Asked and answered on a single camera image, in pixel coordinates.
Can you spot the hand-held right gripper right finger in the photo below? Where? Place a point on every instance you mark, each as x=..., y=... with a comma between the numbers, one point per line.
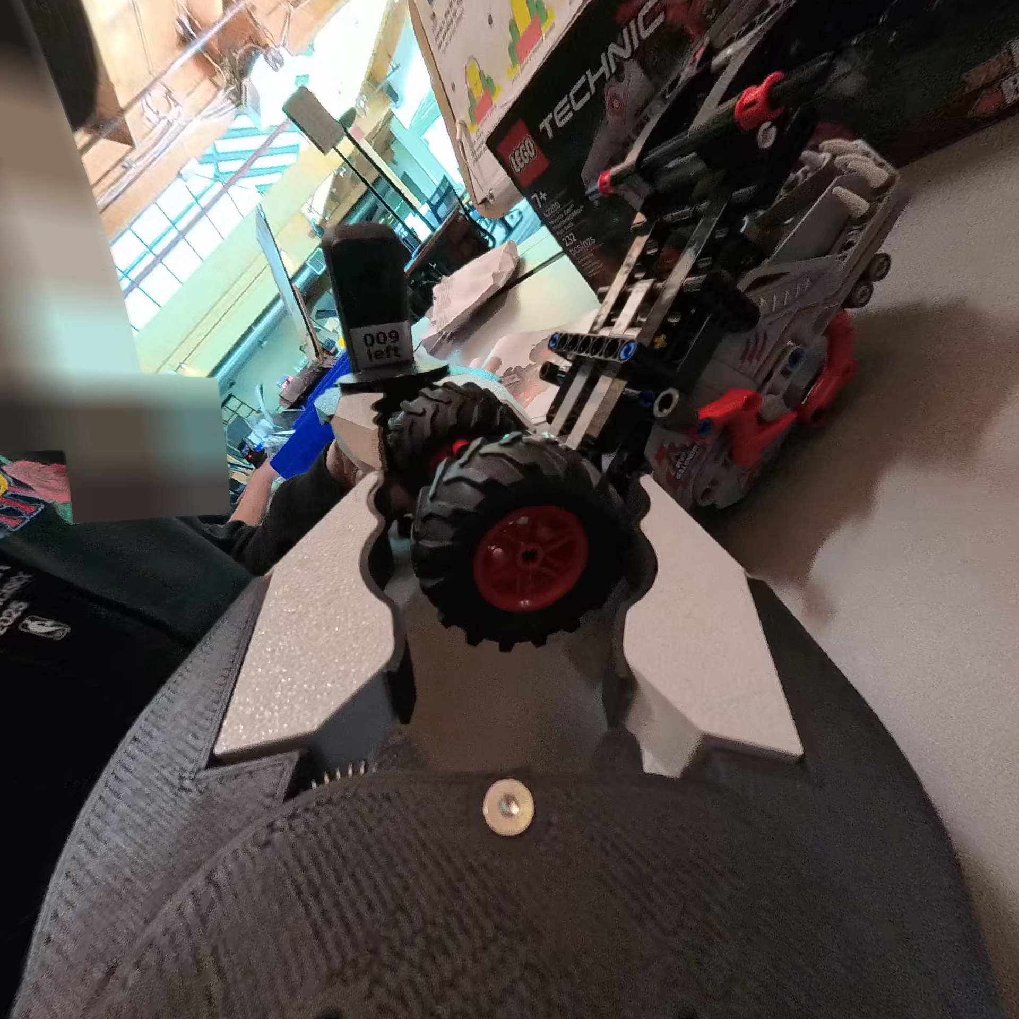
x=700, y=637

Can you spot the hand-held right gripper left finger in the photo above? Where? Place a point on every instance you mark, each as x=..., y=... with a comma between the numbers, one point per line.
x=318, y=637

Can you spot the person's left hand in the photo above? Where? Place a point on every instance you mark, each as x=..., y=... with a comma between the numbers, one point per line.
x=342, y=471

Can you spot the black toy wheel red hub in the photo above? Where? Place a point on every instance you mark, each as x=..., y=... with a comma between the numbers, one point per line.
x=522, y=554
x=445, y=423

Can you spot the black toy box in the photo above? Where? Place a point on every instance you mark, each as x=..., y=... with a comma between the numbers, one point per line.
x=573, y=119

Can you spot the crumpled white paper bag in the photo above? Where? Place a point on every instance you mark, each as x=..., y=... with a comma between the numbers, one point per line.
x=470, y=295

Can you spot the person's black clothing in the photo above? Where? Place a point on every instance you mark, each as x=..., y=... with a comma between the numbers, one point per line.
x=119, y=597

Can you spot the dark printed box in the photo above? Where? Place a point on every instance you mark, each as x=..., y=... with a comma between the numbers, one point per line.
x=939, y=64

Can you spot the blue plastic bin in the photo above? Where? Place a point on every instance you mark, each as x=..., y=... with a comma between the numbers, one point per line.
x=307, y=435

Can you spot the printed instruction board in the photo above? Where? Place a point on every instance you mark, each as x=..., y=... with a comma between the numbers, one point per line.
x=478, y=48

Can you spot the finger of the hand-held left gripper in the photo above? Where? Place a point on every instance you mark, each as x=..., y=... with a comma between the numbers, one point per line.
x=358, y=430

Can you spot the grey sign on pole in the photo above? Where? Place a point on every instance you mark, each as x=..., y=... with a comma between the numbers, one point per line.
x=318, y=119

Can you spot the grey red toy truck shell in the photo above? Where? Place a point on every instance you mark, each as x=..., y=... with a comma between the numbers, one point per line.
x=796, y=263

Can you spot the black toy truck chassis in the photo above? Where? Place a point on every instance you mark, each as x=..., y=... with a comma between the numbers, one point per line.
x=693, y=143

